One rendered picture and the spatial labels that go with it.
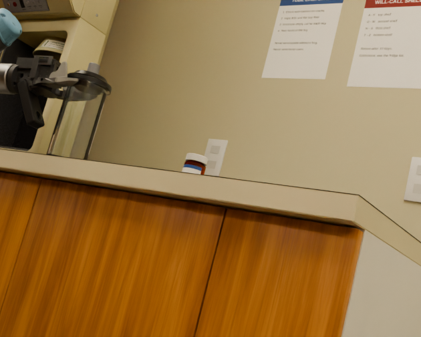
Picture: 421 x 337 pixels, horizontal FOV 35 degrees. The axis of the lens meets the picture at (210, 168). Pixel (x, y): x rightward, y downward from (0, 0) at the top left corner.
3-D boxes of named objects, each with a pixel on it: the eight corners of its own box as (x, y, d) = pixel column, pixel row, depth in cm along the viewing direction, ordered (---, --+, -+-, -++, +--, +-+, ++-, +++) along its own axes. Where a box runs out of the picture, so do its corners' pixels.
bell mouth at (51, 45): (61, 74, 212) (67, 58, 213) (101, 75, 202) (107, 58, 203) (20, 49, 198) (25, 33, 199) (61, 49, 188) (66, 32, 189)
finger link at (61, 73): (72, 56, 150) (49, 61, 156) (66, 80, 149) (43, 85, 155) (83, 61, 152) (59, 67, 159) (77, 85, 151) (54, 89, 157)
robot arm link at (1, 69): (-12, 87, 160) (7, 99, 168) (4, 87, 159) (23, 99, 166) (-5, 58, 162) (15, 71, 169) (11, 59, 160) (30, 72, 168)
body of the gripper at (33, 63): (55, 55, 157) (11, 53, 161) (46, 89, 155) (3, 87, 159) (70, 68, 164) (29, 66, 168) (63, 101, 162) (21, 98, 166)
